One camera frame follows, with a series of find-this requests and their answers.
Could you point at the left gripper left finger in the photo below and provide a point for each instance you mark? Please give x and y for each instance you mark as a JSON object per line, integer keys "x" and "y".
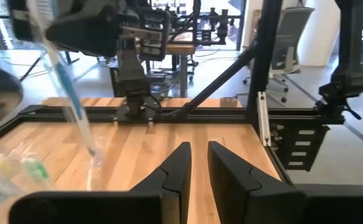
{"x": 106, "y": 208}

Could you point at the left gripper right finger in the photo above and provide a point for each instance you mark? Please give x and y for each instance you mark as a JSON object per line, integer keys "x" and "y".
{"x": 246, "y": 202}

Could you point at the green toothbrush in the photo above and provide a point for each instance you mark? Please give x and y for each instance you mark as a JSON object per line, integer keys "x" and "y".
{"x": 36, "y": 169}

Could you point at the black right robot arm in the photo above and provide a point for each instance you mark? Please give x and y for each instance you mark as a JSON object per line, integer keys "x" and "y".
{"x": 133, "y": 77}

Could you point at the black labelled mounting plate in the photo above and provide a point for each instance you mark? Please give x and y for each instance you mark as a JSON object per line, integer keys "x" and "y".
{"x": 280, "y": 155}

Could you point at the black computer tower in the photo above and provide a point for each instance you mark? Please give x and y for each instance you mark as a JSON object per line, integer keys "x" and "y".
{"x": 114, "y": 84}

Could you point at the wooden desk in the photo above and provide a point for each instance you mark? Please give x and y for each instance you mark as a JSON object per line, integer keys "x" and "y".
{"x": 181, "y": 49}

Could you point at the grey mesh office chair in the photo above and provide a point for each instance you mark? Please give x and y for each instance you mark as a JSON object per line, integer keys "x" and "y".
{"x": 290, "y": 31}

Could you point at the silver aluminium bracket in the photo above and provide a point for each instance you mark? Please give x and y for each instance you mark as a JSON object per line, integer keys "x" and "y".
{"x": 263, "y": 118}

